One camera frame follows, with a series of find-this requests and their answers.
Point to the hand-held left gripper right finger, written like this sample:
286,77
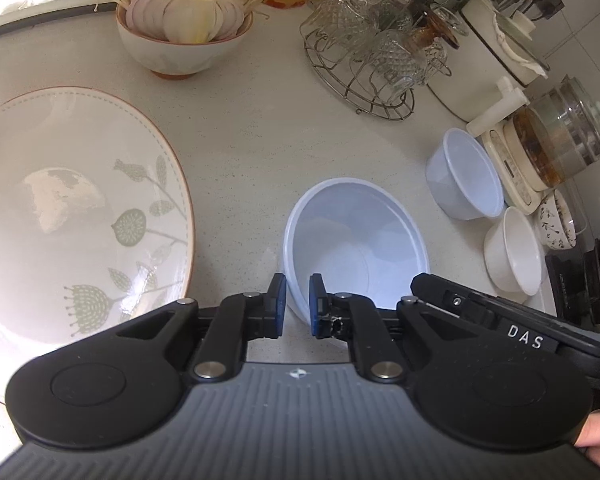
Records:
316,305

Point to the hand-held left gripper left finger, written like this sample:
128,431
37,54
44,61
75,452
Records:
277,305

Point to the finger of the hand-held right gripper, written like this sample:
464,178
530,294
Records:
450,300

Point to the plain white bowl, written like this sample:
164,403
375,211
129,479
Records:
510,255

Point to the translucent plastic bowl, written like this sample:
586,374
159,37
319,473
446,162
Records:
460,175
355,240

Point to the white leaf-patterned plate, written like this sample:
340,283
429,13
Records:
55,260

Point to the small speckled patterned bowl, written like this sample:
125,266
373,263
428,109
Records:
555,220

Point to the cream kettle base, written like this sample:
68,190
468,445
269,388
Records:
510,175

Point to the glass kettle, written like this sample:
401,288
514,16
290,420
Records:
560,130

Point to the white electric pot with lid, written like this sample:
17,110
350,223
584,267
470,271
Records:
480,60

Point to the cluster of clear glass cups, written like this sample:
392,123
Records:
380,55

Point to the brown-tinted glass cup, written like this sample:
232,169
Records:
425,35

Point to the small white ceramic bowl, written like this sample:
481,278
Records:
175,57

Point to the sliced onion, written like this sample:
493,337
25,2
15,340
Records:
185,10

